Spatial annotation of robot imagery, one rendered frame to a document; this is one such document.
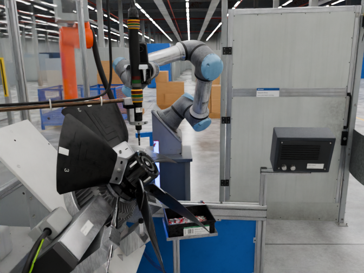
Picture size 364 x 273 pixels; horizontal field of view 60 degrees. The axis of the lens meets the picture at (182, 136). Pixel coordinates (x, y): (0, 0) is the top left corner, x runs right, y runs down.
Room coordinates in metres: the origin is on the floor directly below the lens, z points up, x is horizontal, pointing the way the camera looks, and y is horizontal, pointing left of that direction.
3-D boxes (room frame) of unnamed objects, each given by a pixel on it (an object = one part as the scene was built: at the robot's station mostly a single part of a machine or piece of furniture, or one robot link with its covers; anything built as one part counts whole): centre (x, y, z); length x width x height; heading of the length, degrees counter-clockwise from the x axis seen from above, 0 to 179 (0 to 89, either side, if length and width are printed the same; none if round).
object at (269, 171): (1.46, -0.50, 1.04); 0.24 x 0.03 x 0.03; 84
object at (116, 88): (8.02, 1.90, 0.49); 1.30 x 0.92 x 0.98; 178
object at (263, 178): (1.47, -0.40, 0.96); 0.03 x 0.03 x 0.20; 84
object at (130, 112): (1.16, 0.17, 1.40); 0.09 x 0.07 x 0.10; 119
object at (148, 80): (1.27, 0.15, 1.53); 0.12 x 0.08 x 0.09; 174
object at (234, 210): (1.51, 0.03, 0.82); 0.90 x 0.04 x 0.08; 84
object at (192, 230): (1.34, -0.02, 0.85); 0.22 x 0.17 x 0.07; 100
